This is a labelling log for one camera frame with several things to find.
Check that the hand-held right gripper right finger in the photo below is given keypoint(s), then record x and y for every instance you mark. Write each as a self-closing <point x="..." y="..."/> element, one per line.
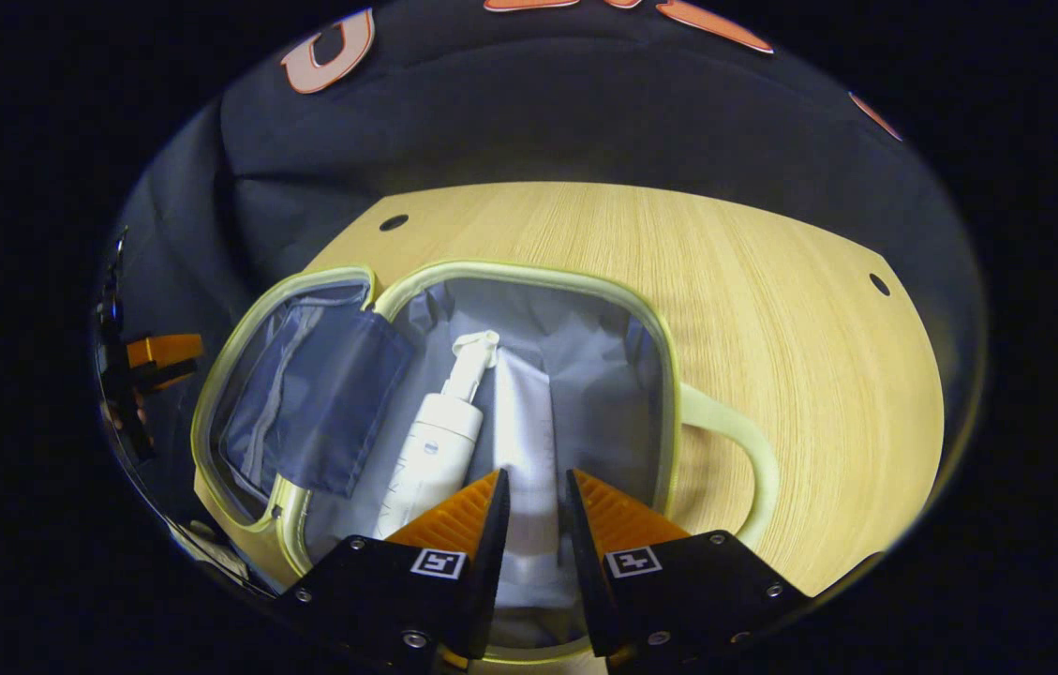
<point x="585" y="553"/>

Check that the white squeeze tube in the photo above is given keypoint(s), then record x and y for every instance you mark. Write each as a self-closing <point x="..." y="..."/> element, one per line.
<point x="524" y="441"/>

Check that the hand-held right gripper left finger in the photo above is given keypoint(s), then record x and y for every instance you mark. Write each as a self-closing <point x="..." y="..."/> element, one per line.
<point x="482" y="553"/>

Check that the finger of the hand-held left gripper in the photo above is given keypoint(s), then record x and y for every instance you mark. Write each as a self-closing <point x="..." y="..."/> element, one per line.
<point x="168" y="375"/>
<point x="168" y="349"/>

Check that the white pump bottle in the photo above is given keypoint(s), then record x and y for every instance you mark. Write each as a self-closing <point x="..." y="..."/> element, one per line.
<point x="439" y="441"/>

